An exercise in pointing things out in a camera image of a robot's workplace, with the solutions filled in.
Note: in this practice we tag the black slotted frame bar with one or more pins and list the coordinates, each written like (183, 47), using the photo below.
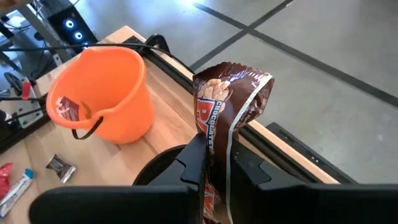
(311, 153)

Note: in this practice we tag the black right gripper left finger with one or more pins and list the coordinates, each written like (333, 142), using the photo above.
(192, 161)

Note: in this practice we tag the orange pumpkin face bucket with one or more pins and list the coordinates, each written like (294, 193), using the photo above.
(124, 93)

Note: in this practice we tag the black computer tower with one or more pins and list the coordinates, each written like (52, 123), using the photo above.
(71, 28)

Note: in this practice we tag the blue white Hershey's bar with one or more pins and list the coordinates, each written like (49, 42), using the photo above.
(15, 193)

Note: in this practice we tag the red candy packet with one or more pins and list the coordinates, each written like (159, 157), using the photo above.
(5, 180)

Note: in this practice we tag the brown PayDay candy wrapper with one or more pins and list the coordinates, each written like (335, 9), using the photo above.
(236, 93)

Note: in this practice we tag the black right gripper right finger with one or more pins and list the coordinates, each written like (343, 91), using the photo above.
(248, 180)

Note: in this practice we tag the black ghost face bucket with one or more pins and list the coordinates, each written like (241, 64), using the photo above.
(152, 168)

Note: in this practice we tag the maroon white candy wrapper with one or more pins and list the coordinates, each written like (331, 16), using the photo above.
(68, 109)

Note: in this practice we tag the small brown silver candy wrapper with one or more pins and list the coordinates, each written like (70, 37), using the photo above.
(60, 168)

